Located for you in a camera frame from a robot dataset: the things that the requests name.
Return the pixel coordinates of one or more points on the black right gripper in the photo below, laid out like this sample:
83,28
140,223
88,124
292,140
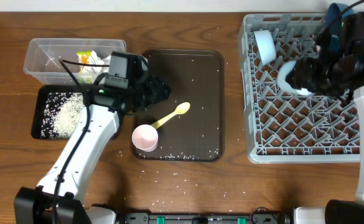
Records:
302,74

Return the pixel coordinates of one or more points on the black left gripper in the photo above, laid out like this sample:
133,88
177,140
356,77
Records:
152,93

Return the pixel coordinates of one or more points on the dark blue plate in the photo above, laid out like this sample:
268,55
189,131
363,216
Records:
331,35

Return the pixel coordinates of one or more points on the yellow plastic spoon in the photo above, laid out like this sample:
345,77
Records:
180,109

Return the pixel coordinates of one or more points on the pink cup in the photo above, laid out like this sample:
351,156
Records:
145,138

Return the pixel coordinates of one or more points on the blue cup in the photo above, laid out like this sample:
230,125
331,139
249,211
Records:
285,71

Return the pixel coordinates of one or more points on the white paper tissue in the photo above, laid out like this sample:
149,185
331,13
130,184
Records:
93,59

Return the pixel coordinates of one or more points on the yellow green snack wrapper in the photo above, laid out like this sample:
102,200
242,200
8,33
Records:
85,73

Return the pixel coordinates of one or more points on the light blue bowl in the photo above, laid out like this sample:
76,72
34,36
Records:
265,45

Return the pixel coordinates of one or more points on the white rice pile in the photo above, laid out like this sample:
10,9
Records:
61,115

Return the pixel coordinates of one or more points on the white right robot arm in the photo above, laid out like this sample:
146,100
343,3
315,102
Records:
352,43

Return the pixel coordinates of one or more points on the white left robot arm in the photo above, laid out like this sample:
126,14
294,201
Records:
127,87

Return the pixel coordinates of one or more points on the clear plastic waste bin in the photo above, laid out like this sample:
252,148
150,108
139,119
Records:
43,55

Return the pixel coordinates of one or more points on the grey dishwasher rack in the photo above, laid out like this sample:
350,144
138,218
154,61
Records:
284,128

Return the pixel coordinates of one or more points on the black waste tray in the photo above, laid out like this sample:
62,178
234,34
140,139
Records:
42,96

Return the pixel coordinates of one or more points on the dark brown serving tray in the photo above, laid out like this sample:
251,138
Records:
196,77

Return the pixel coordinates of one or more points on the black rail with green clips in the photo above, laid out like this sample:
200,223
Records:
260,215

